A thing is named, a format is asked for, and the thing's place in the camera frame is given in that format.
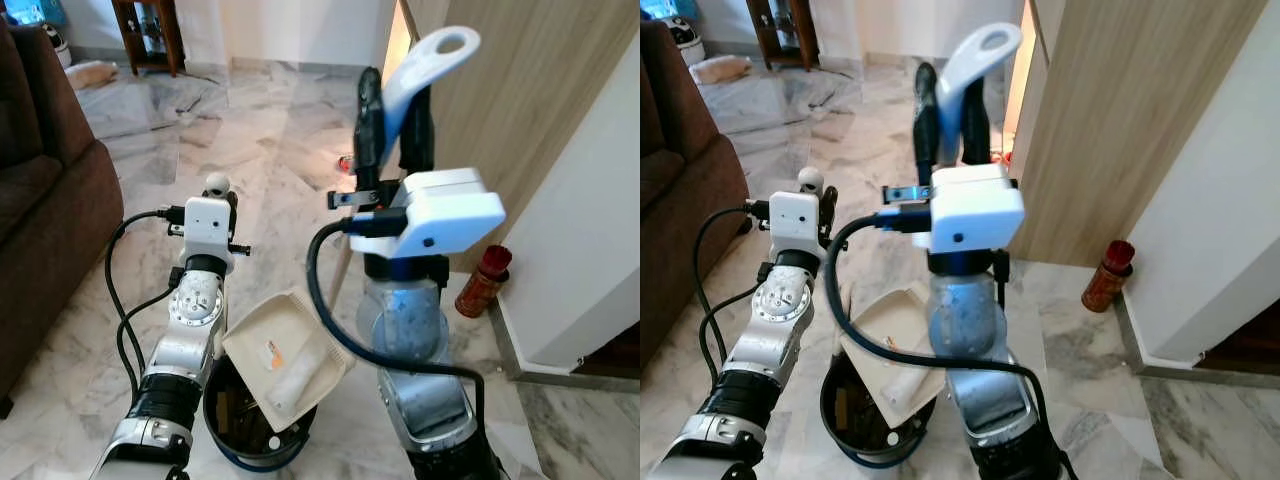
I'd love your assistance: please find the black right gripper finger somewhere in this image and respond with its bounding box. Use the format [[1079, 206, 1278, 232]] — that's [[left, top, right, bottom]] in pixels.
[[355, 68, 387, 191], [400, 88, 437, 174], [912, 62, 942, 187], [962, 85, 994, 167]]

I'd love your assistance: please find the cream plastic dustpan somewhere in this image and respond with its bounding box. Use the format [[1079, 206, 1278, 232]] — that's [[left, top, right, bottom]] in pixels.
[[220, 25, 483, 433], [838, 22, 1024, 429]]

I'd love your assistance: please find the light wood wardrobe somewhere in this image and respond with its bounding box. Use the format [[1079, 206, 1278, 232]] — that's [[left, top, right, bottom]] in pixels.
[[1005, 0, 1272, 270], [400, 0, 641, 272]]

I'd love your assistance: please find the brown sofa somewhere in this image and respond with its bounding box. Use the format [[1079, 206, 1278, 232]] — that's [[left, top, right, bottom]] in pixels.
[[0, 20, 127, 421], [640, 20, 752, 366]]

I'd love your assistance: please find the red cylindrical can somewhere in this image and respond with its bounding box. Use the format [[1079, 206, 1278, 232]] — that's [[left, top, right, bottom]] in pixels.
[[455, 243, 514, 320], [1080, 239, 1137, 314]]

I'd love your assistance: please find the small dark wooden table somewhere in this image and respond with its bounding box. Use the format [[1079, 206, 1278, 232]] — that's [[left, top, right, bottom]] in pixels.
[[747, 0, 822, 72], [110, 0, 187, 77]]

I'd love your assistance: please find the tan cushion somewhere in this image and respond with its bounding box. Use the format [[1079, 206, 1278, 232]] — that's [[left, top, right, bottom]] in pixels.
[[690, 55, 754, 87], [65, 60, 120, 92]]

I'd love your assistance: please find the black round bin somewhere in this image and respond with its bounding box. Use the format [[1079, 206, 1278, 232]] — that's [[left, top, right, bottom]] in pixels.
[[203, 350, 320, 474], [820, 350, 939, 470]]

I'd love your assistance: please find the white and black round appliance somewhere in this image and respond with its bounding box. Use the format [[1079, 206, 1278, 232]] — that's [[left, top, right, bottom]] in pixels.
[[40, 25, 74, 70], [665, 15, 707, 67]]

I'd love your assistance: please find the bright blue object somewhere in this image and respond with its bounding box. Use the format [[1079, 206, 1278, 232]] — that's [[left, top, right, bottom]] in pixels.
[[640, 0, 702, 22], [0, 0, 67, 27]]

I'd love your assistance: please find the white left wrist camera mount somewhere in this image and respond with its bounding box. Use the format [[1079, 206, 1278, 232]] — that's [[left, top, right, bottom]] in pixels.
[[168, 195, 251, 263], [755, 190, 839, 259]]

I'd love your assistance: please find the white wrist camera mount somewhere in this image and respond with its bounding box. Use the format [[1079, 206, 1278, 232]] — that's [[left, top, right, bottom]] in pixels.
[[168, 195, 251, 263], [755, 190, 839, 259], [915, 163, 1027, 255], [375, 168, 508, 263]]

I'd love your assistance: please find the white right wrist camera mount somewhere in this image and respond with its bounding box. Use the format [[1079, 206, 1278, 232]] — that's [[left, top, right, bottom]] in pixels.
[[375, 168, 508, 263], [915, 163, 1027, 255]]

